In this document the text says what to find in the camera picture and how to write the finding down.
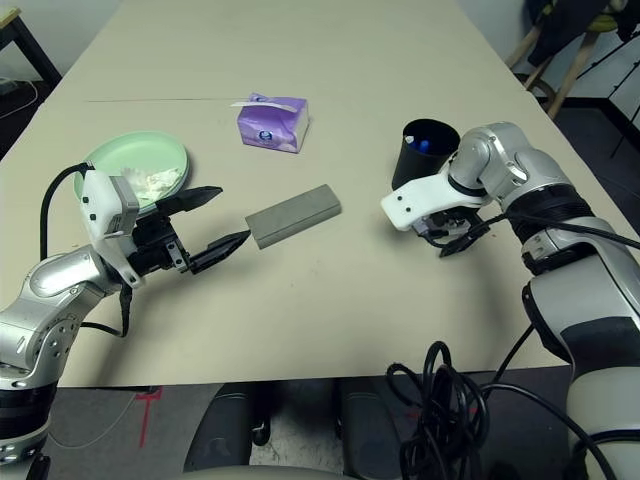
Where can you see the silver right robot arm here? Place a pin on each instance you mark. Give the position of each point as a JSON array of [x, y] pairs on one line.
[[550, 210]]

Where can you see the grey glasses case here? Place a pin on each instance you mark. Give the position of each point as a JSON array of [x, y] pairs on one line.
[[295, 215]]

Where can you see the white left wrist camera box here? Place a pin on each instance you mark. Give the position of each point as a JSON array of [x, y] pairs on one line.
[[97, 205]]

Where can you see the grey robot left leg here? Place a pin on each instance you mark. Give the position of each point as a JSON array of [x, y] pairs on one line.
[[220, 430]]

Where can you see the beige side table black legs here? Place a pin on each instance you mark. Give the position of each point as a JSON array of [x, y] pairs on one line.
[[30, 50]]

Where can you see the yellow green stool cushion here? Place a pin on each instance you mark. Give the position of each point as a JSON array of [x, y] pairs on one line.
[[602, 22]]

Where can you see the grey robot torso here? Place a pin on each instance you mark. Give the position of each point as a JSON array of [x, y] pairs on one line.
[[265, 474]]

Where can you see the green plastic plate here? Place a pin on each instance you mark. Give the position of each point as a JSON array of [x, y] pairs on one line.
[[135, 150]]

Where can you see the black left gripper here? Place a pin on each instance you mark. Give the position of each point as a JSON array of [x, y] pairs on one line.
[[155, 247]]

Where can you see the blue marker pen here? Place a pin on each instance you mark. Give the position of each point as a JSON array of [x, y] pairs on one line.
[[425, 145]]

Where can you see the black plastic cup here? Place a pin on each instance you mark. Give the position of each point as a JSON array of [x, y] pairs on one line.
[[415, 165]]

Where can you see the wooden stool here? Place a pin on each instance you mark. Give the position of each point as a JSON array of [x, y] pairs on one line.
[[570, 80]]

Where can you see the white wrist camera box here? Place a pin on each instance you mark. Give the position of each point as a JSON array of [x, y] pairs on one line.
[[425, 195], [97, 205]]

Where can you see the purple tissue pack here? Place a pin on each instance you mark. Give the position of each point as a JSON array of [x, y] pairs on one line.
[[272, 125]]

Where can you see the black jacket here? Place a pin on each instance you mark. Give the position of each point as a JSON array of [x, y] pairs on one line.
[[565, 25]]

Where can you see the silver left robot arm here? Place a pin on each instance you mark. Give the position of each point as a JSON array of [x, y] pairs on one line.
[[45, 300]]

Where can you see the grey robot right leg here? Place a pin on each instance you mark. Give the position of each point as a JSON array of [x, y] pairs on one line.
[[367, 430]]

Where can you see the grey robot leg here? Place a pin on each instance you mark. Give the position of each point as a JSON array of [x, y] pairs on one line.
[[220, 430], [367, 430]]

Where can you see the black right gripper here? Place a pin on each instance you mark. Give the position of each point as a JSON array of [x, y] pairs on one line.
[[450, 225]]

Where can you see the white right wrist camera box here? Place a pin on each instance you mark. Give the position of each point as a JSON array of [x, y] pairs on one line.
[[425, 195]]

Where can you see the white tissue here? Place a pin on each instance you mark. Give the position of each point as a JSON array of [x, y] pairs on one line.
[[150, 182]]

